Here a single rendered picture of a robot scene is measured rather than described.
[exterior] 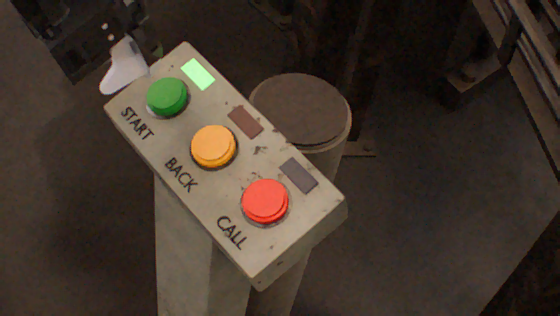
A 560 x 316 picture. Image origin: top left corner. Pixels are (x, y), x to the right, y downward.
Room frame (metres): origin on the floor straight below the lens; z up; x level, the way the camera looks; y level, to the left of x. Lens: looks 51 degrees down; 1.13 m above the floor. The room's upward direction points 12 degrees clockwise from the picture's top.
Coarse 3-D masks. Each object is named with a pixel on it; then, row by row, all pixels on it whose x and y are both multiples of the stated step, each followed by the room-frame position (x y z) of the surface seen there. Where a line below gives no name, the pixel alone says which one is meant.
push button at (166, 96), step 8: (160, 80) 0.48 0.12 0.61; (168, 80) 0.48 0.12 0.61; (176, 80) 0.49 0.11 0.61; (152, 88) 0.48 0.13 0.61; (160, 88) 0.48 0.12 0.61; (168, 88) 0.48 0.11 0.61; (176, 88) 0.48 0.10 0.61; (184, 88) 0.48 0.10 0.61; (152, 96) 0.47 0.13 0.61; (160, 96) 0.47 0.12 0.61; (168, 96) 0.47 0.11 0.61; (176, 96) 0.47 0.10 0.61; (184, 96) 0.47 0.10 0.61; (152, 104) 0.46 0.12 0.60; (160, 104) 0.46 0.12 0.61; (168, 104) 0.46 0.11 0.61; (176, 104) 0.46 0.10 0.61; (160, 112) 0.45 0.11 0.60; (168, 112) 0.45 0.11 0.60
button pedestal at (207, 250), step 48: (192, 48) 0.53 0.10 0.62; (144, 96) 0.48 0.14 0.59; (192, 96) 0.48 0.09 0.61; (240, 96) 0.48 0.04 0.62; (144, 144) 0.43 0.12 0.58; (240, 144) 0.43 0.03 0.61; (288, 144) 0.43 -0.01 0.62; (192, 192) 0.38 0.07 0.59; (240, 192) 0.38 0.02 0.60; (288, 192) 0.39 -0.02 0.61; (336, 192) 0.39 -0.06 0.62; (192, 240) 0.39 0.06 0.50; (240, 240) 0.34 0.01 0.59; (288, 240) 0.34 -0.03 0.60; (192, 288) 0.38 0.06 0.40; (240, 288) 0.40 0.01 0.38
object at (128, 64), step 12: (120, 48) 0.41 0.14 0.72; (132, 48) 0.43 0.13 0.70; (120, 60) 0.41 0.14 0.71; (132, 60) 0.42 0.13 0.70; (144, 60) 0.42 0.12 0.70; (108, 72) 0.40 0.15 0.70; (120, 72) 0.41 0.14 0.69; (132, 72) 0.42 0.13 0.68; (144, 72) 0.43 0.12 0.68; (156, 72) 0.44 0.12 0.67; (108, 84) 0.40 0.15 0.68; (120, 84) 0.41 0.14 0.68
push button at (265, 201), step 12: (264, 180) 0.39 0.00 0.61; (252, 192) 0.38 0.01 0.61; (264, 192) 0.38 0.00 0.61; (276, 192) 0.38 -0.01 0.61; (252, 204) 0.37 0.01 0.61; (264, 204) 0.37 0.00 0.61; (276, 204) 0.37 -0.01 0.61; (252, 216) 0.36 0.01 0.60; (264, 216) 0.36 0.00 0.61; (276, 216) 0.36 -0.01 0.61
